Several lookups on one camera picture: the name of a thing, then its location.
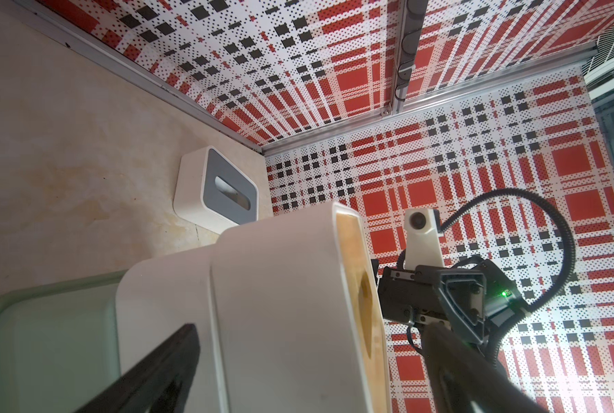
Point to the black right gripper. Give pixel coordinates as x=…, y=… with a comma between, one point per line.
x=473, y=299

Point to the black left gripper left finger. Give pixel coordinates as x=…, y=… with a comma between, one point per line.
x=160, y=382

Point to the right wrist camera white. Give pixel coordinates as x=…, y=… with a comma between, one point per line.
x=422, y=229

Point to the white tissue box grey lid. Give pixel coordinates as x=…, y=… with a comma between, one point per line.
x=213, y=193

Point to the mint green tissue box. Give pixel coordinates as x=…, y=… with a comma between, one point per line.
x=58, y=344

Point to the white box bamboo lid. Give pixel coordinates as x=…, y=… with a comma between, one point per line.
x=158, y=296
x=299, y=319

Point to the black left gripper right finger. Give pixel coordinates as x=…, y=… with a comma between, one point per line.
x=462, y=381

